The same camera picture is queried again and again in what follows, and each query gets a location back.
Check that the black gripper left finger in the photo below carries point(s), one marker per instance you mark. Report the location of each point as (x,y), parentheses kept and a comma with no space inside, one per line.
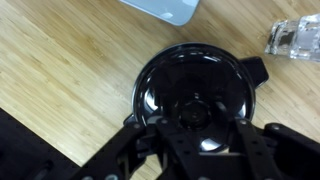
(128,150)

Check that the white digital kitchen scale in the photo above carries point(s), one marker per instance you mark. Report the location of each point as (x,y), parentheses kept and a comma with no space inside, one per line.
(175,12)

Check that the small clear glass cup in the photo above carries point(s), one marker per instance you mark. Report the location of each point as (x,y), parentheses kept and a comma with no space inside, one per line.
(296,39)

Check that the black lidded grey pot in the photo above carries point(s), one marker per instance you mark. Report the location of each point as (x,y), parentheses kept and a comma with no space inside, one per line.
(199,87)

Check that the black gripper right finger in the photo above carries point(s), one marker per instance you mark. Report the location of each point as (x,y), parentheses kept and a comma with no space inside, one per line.
(275,152)

